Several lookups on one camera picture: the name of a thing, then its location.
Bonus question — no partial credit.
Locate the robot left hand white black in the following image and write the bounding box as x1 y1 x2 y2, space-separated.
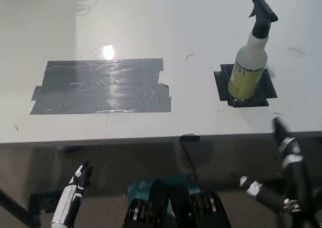
51 160 94 225

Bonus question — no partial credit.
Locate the black tape square marker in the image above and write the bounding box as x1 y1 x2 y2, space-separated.
213 64 278 108

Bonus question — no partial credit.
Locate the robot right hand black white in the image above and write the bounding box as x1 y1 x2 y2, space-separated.
238 117 312 213

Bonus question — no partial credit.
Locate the robot torso black with teal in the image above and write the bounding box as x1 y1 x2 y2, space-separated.
122 172 232 228

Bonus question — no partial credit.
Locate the black cable under table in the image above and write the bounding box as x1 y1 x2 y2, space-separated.
180 140 196 174

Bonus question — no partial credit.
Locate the grey duct tape patch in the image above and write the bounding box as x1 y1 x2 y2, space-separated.
29 58 173 115

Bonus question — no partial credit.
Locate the black metal table leg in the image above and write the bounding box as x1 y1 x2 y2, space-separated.
0 187 41 227

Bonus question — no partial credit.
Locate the spray bottle with green label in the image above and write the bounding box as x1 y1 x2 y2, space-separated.
227 0 279 101

